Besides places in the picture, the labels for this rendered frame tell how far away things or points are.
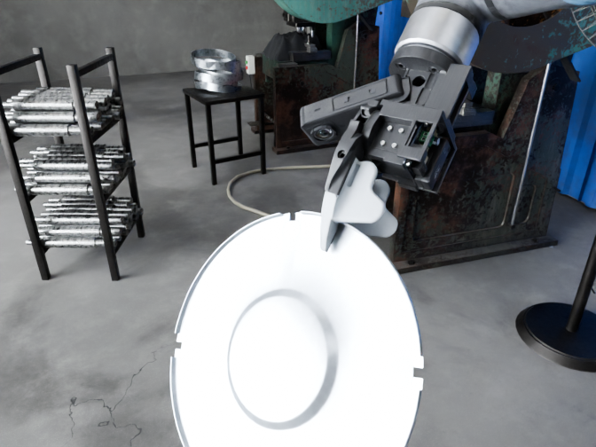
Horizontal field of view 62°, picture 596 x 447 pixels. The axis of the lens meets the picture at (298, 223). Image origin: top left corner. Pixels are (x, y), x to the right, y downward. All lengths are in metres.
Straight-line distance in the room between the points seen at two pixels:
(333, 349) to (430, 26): 0.32
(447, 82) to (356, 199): 0.14
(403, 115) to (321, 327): 0.21
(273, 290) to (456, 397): 1.37
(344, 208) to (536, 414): 1.48
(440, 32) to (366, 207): 0.18
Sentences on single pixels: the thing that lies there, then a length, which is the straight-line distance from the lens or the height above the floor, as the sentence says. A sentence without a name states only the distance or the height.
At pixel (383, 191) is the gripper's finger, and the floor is 1.08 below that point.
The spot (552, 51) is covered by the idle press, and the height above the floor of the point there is 0.99.
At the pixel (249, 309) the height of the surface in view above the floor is 0.97.
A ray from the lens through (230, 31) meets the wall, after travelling 6.99.
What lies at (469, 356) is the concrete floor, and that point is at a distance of 1.99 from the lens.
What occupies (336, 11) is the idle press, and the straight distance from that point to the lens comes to 3.55.
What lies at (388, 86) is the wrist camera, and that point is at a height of 1.18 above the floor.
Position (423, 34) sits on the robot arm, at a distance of 0.52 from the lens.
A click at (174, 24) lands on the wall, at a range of 6.87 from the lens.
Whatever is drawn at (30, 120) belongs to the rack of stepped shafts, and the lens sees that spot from 2.27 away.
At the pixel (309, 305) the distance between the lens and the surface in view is 0.47.
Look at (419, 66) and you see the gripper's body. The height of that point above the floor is 1.20.
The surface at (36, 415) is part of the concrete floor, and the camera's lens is 1.90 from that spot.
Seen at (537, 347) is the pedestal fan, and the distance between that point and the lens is 2.09.
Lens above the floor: 1.29
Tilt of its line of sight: 28 degrees down
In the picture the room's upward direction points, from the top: straight up
